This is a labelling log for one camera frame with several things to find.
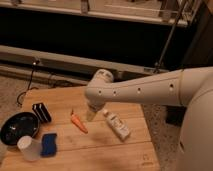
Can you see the metal rod stand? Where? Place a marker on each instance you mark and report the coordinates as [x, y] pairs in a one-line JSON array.
[[177, 18]]

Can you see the orange toy carrot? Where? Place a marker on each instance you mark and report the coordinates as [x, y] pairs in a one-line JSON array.
[[78, 123]]

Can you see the white ceramic cup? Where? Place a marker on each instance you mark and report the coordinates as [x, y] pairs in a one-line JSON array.
[[29, 147]]

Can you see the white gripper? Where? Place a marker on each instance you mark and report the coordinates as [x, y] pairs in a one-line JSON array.
[[91, 112]]

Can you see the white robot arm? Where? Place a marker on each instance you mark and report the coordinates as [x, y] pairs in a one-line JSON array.
[[191, 88]]

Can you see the black bowl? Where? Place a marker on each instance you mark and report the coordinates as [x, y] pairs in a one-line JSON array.
[[17, 126]]

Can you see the black striped eraser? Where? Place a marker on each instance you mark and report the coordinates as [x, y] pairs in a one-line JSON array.
[[41, 112]]

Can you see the blue sponge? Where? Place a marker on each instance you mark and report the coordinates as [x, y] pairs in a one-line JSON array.
[[49, 147]]

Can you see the white plastic bottle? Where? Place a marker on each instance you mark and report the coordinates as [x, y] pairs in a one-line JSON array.
[[117, 125]]

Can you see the dark cabinet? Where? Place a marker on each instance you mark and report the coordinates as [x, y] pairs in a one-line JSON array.
[[200, 49]]

